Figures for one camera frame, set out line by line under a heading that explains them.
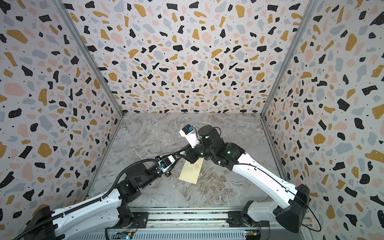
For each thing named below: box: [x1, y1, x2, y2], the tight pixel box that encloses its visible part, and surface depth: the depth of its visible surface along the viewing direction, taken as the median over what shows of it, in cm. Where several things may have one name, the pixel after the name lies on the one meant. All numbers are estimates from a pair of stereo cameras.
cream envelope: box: [178, 157, 204, 185], surface depth 92 cm
